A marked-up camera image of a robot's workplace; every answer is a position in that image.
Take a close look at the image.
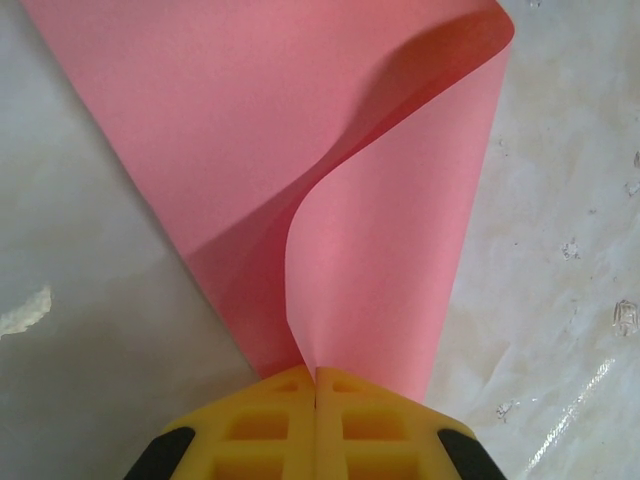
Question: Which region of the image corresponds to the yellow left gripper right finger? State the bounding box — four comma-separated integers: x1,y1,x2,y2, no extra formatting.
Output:
315,367,501,480

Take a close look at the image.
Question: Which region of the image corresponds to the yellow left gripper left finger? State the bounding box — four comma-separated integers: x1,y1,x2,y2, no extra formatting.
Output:
127,364,317,480

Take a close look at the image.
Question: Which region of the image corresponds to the pink paper sheet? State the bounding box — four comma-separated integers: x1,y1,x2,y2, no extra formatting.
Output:
19,0,516,406

